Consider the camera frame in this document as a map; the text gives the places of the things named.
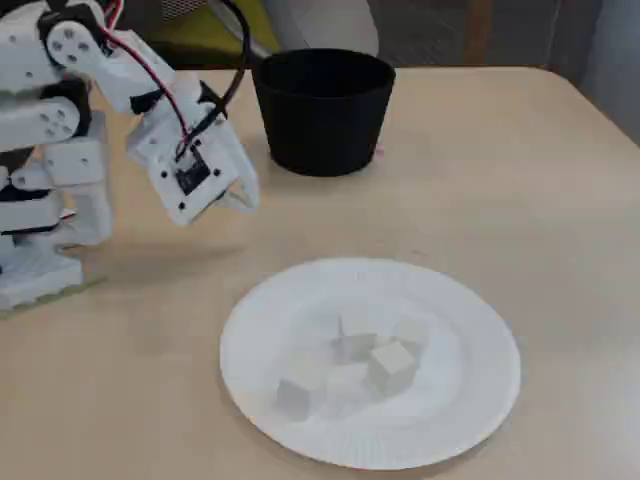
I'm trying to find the white paper plate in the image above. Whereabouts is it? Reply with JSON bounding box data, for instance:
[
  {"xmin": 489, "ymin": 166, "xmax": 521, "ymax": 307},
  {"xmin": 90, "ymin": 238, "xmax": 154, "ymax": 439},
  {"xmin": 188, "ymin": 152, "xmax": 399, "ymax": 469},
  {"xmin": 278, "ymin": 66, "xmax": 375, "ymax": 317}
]
[{"xmin": 218, "ymin": 257, "xmax": 522, "ymax": 471}]

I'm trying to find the red white servo wire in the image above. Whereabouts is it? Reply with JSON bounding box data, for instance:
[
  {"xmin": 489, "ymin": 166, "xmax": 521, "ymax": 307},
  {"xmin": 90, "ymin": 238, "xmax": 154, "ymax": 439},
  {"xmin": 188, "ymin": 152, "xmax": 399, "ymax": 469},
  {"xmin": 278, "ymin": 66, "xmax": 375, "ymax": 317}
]
[{"xmin": 97, "ymin": 0, "xmax": 194, "ymax": 151}]

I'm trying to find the brown wooden post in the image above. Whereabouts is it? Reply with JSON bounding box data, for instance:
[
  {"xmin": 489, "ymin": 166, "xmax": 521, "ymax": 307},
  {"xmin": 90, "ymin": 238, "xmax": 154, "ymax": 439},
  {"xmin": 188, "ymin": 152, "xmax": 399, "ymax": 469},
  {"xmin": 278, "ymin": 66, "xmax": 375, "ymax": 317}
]
[{"xmin": 462, "ymin": 0, "xmax": 494, "ymax": 66}]

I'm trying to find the black camera cable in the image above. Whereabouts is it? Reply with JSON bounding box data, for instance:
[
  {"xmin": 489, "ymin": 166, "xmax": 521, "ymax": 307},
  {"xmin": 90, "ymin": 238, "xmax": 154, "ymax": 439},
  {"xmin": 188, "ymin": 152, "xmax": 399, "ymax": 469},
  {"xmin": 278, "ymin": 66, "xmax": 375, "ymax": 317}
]
[{"xmin": 174, "ymin": 0, "xmax": 251, "ymax": 161}]

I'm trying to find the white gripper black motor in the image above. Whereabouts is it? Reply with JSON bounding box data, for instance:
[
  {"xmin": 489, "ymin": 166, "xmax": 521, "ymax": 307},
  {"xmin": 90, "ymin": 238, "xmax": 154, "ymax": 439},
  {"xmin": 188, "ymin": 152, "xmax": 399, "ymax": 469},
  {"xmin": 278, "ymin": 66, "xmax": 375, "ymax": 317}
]
[{"xmin": 132, "ymin": 82, "xmax": 260, "ymax": 212}]

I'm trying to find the black pot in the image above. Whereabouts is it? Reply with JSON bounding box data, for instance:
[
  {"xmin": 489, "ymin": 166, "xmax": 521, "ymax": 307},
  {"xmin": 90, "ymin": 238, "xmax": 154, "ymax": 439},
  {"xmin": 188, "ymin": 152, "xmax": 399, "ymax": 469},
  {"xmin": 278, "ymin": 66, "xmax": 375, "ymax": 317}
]
[{"xmin": 250, "ymin": 48, "xmax": 397, "ymax": 177}]

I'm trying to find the green tape strip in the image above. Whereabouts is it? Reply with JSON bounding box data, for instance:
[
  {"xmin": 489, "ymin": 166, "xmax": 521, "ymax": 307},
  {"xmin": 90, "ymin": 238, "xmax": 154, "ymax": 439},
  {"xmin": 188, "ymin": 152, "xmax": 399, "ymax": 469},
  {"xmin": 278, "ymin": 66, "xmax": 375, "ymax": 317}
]
[{"xmin": 0, "ymin": 276, "xmax": 109, "ymax": 321}]

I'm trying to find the yellow-green chair seat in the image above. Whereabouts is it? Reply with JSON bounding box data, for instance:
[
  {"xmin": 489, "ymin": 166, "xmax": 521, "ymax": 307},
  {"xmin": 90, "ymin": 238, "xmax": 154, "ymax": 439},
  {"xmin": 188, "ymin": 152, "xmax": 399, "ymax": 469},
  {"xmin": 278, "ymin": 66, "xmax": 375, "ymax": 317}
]
[{"xmin": 149, "ymin": 0, "xmax": 281, "ymax": 69}]

